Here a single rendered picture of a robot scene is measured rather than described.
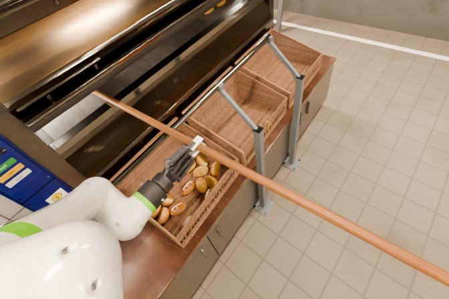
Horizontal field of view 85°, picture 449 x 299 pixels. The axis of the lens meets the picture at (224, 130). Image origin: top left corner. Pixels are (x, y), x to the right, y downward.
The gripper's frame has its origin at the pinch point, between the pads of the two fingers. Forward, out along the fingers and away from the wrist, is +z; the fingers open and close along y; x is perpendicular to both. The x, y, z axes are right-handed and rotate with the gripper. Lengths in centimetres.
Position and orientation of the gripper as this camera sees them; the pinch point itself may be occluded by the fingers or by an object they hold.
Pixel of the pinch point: (196, 146)
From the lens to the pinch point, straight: 94.7
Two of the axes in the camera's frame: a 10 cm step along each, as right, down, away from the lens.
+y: 1.4, 6.5, 7.5
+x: 8.0, 3.7, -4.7
